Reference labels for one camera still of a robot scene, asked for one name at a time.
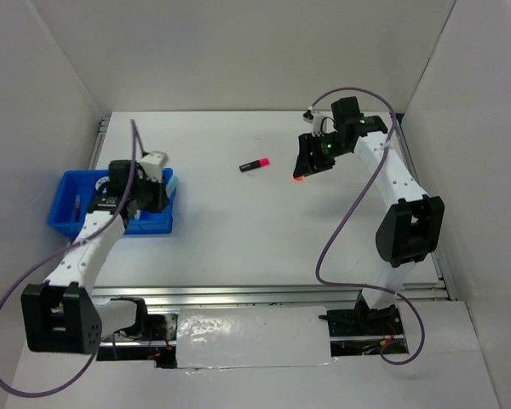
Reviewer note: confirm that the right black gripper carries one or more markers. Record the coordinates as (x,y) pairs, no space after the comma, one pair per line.
(307,164)

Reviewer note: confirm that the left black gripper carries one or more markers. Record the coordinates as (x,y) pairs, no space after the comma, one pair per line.
(162,198)

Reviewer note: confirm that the light blue highlighter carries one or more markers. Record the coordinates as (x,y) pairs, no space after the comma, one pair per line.
(171,186)

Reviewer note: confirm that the pink black highlighter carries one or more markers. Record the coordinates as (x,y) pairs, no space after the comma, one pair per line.
(257,164)

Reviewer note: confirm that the red gel pen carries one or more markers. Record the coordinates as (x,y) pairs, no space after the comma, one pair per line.
(78,208)

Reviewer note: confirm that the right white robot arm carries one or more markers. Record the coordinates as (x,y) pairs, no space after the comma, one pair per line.
(410,229)

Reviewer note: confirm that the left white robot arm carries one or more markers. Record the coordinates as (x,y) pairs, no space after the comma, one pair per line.
(59,314)

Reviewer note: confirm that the blue divided plastic bin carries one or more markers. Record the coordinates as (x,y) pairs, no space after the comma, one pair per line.
(61,215)

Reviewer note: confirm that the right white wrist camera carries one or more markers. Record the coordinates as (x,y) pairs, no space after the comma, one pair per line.
(318,120)

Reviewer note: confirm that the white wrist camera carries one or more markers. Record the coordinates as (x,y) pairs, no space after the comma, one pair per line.
(318,120)
(153,164)

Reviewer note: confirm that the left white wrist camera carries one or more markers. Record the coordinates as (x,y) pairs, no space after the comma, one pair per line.
(153,164)

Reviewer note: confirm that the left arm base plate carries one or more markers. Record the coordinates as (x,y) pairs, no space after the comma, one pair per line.
(153,330)

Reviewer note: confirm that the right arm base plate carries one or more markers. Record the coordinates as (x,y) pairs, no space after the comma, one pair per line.
(345,323)

